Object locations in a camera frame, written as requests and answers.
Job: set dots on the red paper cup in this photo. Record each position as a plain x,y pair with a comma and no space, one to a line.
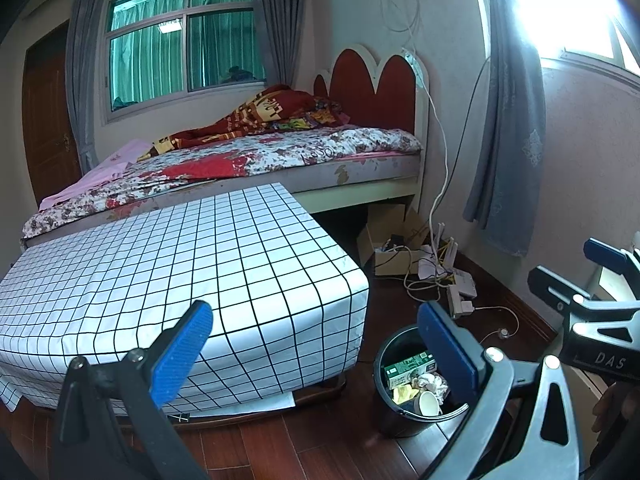
430,405

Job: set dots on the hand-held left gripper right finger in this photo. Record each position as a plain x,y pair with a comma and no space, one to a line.
450,350

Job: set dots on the red printed blanket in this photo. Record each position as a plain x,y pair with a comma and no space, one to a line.
240,120

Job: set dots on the cardboard box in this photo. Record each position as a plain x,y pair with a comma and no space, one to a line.
390,262

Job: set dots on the white framed window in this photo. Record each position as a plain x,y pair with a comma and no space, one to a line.
150,60

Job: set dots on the black trash bin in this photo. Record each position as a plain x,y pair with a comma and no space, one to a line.
395,420

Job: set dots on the pink cloth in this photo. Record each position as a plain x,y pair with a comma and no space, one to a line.
115,160

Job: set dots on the white tissue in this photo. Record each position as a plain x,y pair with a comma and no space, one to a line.
434,384

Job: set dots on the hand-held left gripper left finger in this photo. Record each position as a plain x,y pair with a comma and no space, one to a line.
182,355

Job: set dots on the white power strip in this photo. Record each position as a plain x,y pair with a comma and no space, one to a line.
456,302

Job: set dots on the white modem box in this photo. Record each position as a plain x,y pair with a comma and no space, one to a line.
462,277

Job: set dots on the black binder clip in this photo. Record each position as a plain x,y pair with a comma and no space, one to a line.
180,417

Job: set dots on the person's right hand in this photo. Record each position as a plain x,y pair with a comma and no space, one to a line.
609,405

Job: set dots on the grey curtain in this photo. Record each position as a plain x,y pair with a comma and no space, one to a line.
85,85
510,135
280,25

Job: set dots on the green carton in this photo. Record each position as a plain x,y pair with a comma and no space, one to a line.
407,366

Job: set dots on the white router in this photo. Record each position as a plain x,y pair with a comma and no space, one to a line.
430,267

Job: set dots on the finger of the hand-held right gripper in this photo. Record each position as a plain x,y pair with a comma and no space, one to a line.
555,285
606,255

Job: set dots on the bright window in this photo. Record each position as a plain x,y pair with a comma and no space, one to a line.
575,10

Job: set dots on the bed with red headboard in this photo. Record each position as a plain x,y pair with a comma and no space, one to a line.
370,192

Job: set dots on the brown wooden door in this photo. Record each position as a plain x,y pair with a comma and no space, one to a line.
50,120

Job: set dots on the white charger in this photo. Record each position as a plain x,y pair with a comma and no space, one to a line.
468,306

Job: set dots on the yellow plastic bag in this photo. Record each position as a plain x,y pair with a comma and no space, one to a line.
402,395

